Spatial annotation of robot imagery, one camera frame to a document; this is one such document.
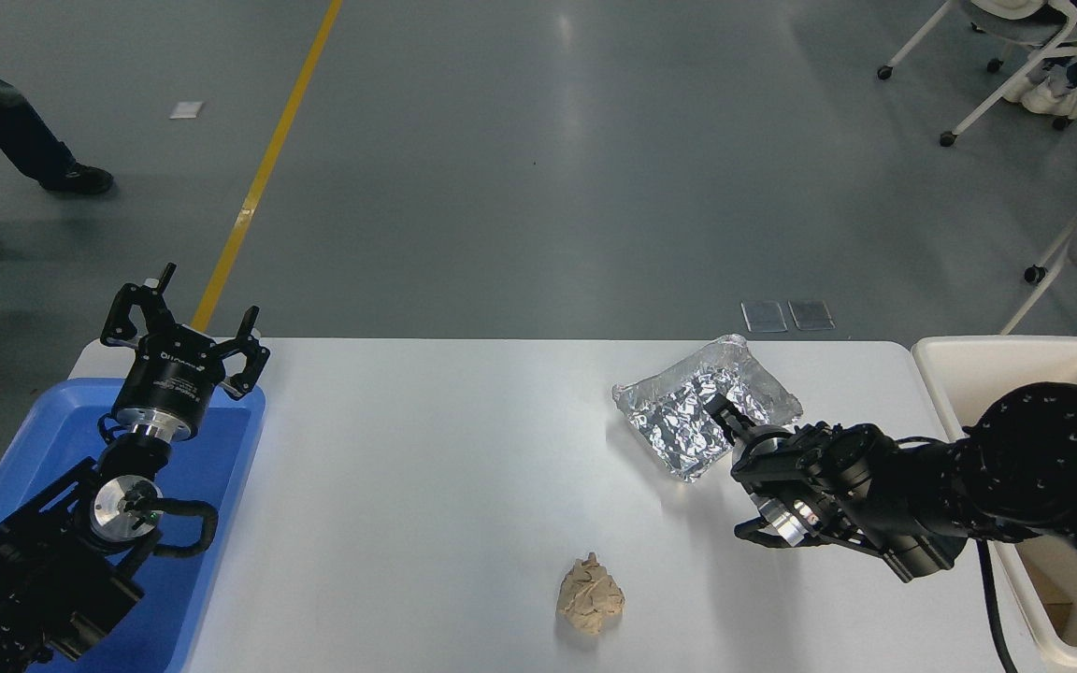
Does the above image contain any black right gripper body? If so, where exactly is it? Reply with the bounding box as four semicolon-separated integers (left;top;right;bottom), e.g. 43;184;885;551
731;424;826;497

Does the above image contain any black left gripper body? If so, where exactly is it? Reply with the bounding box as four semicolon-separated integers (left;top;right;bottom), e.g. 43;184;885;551
114;325;227;428

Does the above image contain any foil tray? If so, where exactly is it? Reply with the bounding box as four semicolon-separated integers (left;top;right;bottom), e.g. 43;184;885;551
611;334;803;482

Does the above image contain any clear floor plate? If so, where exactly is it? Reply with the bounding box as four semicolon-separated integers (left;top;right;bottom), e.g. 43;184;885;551
741;301;788;334
788;299;836;331

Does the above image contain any blue plastic tray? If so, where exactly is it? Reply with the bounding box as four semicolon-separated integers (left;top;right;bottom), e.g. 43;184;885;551
0;377;267;673

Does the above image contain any large pale bin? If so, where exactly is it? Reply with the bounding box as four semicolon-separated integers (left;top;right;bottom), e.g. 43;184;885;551
911;335;1077;670

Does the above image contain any crumpled tan paper ball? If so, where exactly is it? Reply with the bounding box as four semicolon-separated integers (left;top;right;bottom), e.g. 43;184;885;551
555;551;625;637

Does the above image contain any person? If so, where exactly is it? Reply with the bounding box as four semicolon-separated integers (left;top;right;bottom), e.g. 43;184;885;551
1004;0;1077;119
0;0;116;279

